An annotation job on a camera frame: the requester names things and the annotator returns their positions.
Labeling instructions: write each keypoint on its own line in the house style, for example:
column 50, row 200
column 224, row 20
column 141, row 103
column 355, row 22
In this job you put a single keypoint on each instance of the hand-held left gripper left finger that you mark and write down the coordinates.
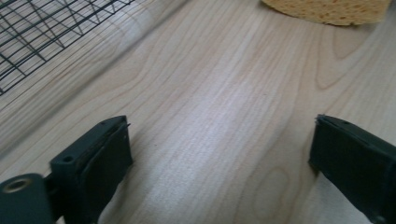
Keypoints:
column 93, row 168

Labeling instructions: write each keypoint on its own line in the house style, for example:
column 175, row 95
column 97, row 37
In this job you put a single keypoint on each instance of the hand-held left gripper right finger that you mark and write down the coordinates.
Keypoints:
column 351, row 161

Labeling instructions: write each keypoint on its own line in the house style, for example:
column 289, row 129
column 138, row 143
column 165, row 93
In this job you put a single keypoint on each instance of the yellow sponge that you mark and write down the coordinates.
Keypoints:
column 327, row 11

